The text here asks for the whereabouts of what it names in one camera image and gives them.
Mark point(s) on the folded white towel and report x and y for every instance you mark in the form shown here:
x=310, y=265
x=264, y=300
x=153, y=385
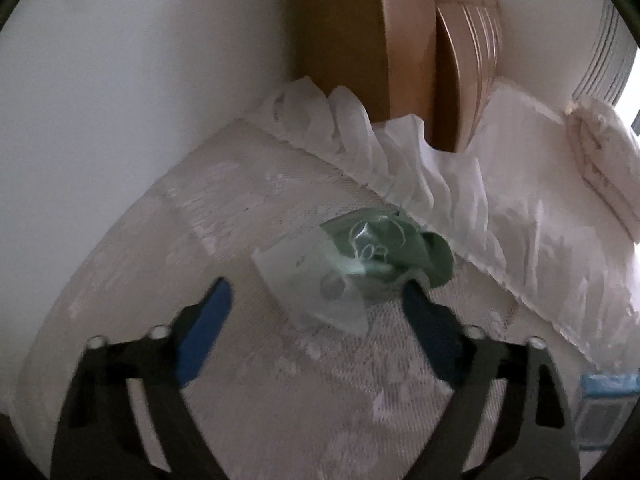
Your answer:
x=607, y=155

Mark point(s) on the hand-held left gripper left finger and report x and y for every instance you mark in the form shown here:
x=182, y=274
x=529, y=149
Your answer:
x=202, y=335

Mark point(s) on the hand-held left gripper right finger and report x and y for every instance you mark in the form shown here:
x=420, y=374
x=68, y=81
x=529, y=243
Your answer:
x=432, y=332

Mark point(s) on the white lace bedspread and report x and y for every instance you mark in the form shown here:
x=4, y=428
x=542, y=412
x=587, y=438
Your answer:
x=250, y=200

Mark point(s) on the clear bag with green item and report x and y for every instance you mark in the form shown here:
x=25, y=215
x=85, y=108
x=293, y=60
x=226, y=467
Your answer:
x=360, y=260

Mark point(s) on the wooden headboard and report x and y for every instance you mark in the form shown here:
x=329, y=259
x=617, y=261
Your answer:
x=415, y=45

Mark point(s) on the blue and white carton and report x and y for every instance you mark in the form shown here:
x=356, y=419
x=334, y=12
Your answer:
x=607, y=410

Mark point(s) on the pale pink bed sheet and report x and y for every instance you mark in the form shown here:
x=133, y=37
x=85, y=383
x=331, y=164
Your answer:
x=545, y=200

